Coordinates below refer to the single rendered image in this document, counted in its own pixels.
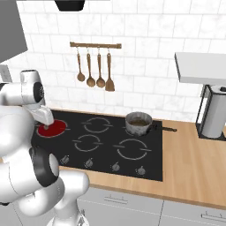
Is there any white wall shelf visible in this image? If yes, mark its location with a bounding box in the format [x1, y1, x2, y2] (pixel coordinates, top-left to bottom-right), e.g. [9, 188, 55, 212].
[174, 51, 226, 87]

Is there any long silver drawer handle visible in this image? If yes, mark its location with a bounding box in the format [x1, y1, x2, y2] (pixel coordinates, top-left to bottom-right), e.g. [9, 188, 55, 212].
[103, 195, 130, 205]

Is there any narrow grey drawer front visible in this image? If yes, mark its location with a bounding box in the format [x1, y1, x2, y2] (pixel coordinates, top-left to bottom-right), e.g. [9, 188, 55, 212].
[160, 200, 226, 226]

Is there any grey hob knob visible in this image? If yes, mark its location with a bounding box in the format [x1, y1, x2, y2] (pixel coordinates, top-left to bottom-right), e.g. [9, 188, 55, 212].
[110, 162, 122, 173]
[84, 157, 94, 169]
[59, 154, 71, 165]
[135, 165, 147, 176]

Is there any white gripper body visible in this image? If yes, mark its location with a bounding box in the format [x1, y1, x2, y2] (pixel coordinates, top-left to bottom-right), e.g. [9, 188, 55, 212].
[33, 106, 56, 126]

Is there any short silver drawer handle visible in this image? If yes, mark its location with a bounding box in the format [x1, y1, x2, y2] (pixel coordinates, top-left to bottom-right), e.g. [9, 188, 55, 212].
[200, 213, 226, 223]

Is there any white paper towel roll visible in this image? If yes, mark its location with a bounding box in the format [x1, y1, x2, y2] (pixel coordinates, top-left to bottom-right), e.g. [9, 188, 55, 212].
[200, 85, 226, 139]

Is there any wooden ladle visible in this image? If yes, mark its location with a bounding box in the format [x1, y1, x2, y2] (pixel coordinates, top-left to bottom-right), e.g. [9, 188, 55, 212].
[95, 48, 106, 89]

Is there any grey wall cupboard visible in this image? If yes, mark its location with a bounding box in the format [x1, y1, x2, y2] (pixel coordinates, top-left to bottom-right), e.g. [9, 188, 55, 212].
[0, 0, 29, 64]

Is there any wide grey drawer front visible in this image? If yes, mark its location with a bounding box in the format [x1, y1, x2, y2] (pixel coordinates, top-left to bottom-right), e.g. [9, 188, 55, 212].
[77, 186, 165, 219]

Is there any small wooden spoon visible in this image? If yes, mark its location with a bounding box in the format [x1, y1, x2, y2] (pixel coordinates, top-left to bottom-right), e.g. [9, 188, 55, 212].
[76, 48, 87, 83]

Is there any large wooden spoon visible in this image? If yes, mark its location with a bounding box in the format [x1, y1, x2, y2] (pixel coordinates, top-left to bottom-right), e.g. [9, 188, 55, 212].
[86, 48, 96, 88]

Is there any wooden spatula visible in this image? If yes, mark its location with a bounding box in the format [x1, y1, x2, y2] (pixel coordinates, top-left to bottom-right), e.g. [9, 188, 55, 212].
[104, 48, 116, 93]

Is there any grey wall socket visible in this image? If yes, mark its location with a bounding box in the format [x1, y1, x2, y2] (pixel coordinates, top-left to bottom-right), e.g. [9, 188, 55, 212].
[0, 64, 13, 84]

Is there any black hob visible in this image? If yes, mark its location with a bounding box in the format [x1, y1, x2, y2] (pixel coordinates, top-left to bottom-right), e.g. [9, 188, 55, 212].
[30, 109, 164, 183]

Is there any wooden utensil rail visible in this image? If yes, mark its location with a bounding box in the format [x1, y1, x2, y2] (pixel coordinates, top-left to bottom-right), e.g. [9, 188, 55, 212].
[69, 41, 123, 50]

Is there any silver saucepan with black handle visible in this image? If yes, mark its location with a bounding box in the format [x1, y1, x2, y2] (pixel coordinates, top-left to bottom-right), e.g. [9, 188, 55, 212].
[124, 111, 177, 137]

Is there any black range hood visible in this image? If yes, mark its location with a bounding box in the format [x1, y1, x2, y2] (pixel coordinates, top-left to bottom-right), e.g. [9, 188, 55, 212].
[54, 0, 87, 12]

